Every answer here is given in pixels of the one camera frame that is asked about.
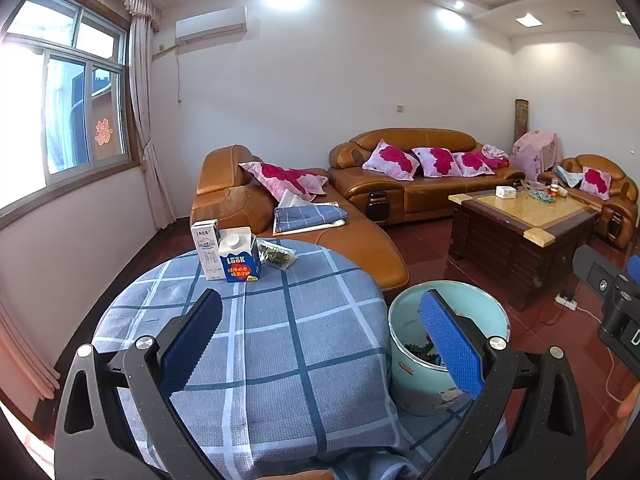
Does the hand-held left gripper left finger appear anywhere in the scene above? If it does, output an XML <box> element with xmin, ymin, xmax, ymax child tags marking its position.
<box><xmin>54</xmin><ymin>289</ymin><xmax>223</xmax><ymax>480</ymax></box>

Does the pink floral cushion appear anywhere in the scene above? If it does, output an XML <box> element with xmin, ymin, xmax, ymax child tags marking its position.
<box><xmin>410</xmin><ymin>147</ymin><xmax>464</xmax><ymax>179</ymax></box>
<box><xmin>578</xmin><ymin>166</ymin><xmax>614</xmax><ymax>201</ymax></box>
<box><xmin>452</xmin><ymin>151</ymin><xmax>496</xmax><ymax>178</ymax></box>
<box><xmin>362</xmin><ymin>139</ymin><xmax>421</xmax><ymax>181</ymax></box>

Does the white milk carton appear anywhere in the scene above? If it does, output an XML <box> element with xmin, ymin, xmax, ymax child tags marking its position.
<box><xmin>190</xmin><ymin>218</ymin><xmax>224</xmax><ymax>281</ymax></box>

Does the brown leather three-seat sofa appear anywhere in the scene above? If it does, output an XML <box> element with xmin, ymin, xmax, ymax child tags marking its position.
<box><xmin>328</xmin><ymin>128</ymin><xmax>527</xmax><ymax>227</ymax></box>

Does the folded blue plaid cloth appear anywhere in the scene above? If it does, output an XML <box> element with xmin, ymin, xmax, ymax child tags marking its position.
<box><xmin>272</xmin><ymin>202</ymin><xmax>349</xmax><ymax>235</ymax></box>

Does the dark wooden coffee table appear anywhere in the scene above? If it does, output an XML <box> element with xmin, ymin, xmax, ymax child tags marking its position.
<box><xmin>447</xmin><ymin>187</ymin><xmax>601</xmax><ymax>314</ymax></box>

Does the brown leather chaise sofa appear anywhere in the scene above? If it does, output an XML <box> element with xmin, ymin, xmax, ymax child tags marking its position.
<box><xmin>190</xmin><ymin>144</ymin><xmax>410</xmax><ymax>292</ymax></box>

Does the silver green snack packet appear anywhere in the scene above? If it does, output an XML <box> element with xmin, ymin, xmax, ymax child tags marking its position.
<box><xmin>255</xmin><ymin>238</ymin><xmax>299</xmax><ymax>270</ymax></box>

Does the brown leather armchair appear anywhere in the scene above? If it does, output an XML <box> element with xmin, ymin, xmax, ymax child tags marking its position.
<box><xmin>537</xmin><ymin>153</ymin><xmax>639</xmax><ymax>251</ymax></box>

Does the long pink floral pillow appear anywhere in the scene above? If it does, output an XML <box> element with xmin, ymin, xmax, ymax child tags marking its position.
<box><xmin>238</xmin><ymin>161</ymin><xmax>329</xmax><ymax>202</ymax></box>

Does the crumpled pink blanket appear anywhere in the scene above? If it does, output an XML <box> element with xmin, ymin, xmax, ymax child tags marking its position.
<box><xmin>481</xmin><ymin>143</ymin><xmax>511</xmax><ymax>166</ymax></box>

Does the person's right hand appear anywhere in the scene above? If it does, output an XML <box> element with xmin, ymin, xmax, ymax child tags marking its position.
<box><xmin>617</xmin><ymin>387</ymin><xmax>640</xmax><ymax>422</ymax></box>

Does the blue milk carton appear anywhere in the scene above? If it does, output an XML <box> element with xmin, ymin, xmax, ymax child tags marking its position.
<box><xmin>217</xmin><ymin>227</ymin><xmax>262</xmax><ymax>284</ymax></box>

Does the sliding glass window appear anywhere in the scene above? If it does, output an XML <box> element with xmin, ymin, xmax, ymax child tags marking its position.
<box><xmin>0</xmin><ymin>0</ymin><xmax>144</xmax><ymax>227</ymax></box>

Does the blue plaid tablecloth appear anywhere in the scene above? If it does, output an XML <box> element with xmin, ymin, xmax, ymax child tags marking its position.
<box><xmin>92</xmin><ymin>238</ymin><xmax>506</xmax><ymax>480</ymax></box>

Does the pile of small colourful items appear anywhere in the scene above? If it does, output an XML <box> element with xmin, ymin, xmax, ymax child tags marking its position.
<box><xmin>522</xmin><ymin>180</ymin><xmax>557</xmax><ymax>204</ymax></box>

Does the light blue cloth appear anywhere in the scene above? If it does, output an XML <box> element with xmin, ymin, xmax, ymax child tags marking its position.
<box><xmin>554</xmin><ymin>165</ymin><xmax>584</xmax><ymax>189</ymax></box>

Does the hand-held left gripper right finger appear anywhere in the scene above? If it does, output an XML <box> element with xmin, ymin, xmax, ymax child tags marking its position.
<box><xmin>419</xmin><ymin>289</ymin><xmax>587</xmax><ymax>480</ymax></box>

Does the rolled woven mat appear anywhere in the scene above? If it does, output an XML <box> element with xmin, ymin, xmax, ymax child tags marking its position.
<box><xmin>513</xmin><ymin>98</ymin><xmax>529</xmax><ymax>147</ymax></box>

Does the white power cable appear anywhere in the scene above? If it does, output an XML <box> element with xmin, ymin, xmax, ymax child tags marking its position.
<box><xmin>574</xmin><ymin>304</ymin><xmax>632</xmax><ymax>404</ymax></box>

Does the white wall air conditioner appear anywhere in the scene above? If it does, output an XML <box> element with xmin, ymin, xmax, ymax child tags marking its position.
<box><xmin>174</xmin><ymin>6</ymin><xmax>249</xmax><ymax>44</ymax></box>

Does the black foam net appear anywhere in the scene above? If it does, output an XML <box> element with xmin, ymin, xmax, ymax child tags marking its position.
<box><xmin>401</xmin><ymin>337</ymin><xmax>447</xmax><ymax>367</ymax></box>

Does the light green plastic bin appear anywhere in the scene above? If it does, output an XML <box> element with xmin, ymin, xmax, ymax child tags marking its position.
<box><xmin>387</xmin><ymin>281</ymin><xmax>510</xmax><ymax>417</ymax></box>

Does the pink floral cover cloth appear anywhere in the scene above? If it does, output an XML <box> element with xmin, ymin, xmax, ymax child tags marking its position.
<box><xmin>509</xmin><ymin>129</ymin><xmax>561</xmax><ymax>176</ymax></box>

